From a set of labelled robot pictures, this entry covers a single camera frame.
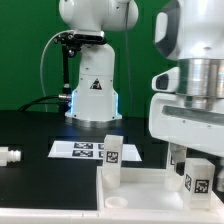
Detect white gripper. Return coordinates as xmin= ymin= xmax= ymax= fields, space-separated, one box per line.
xmin=149 ymin=93 xmax=224 ymax=192

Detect white square table top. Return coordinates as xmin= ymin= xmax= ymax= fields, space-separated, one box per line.
xmin=96 ymin=167 xmax=224 ymax=211

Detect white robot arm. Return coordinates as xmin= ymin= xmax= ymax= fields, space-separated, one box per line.
xmin=59 ymin=0 xmax=224 ymax=158

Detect white sheet with tags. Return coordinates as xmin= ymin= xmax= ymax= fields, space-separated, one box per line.
xmin=48 ymin=141 xmax=141 ymax=161

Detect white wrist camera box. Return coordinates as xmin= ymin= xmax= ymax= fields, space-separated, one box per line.
xmin=152 ymin=67 xmax=180 ymax=93

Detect black base cables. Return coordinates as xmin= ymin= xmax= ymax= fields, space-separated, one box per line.
xmin=18 ymin=94 xmax=73 ymax=112

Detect white camera cable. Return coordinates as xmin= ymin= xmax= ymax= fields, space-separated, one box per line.
xmin=39 ymin=29 xmax=73 ymax=113

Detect white L-shaped obstacle wall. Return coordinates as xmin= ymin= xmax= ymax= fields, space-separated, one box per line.
xmin=0 ymin=203 xmax=224 ymax=224

